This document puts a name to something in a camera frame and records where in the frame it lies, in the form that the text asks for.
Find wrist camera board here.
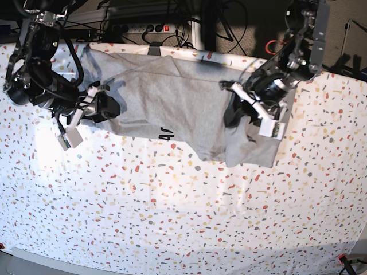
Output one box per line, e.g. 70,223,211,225
272,121,286,140
57,135,71,151

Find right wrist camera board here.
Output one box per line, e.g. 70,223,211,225
57,135,71,151

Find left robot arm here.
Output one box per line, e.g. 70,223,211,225
220,1,330,140

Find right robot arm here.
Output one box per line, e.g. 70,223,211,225
3,9,121,151

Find black table clamp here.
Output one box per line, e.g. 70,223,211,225
148,42,162,56

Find grey T-shirt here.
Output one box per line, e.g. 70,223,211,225
80,48,280,168

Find white power strip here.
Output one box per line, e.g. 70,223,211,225
112,23,177,34

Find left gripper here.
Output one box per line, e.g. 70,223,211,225
219,81,287,139

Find white table leg post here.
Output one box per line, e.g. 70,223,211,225
191,21,204,50

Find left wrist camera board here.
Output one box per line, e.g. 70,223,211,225
272,121,286,140

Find black tripod stand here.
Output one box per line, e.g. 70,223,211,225
322,19,366,81

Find red clamp right corner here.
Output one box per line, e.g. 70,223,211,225
338,254,348,265

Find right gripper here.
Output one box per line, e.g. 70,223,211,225
51,84,120,148

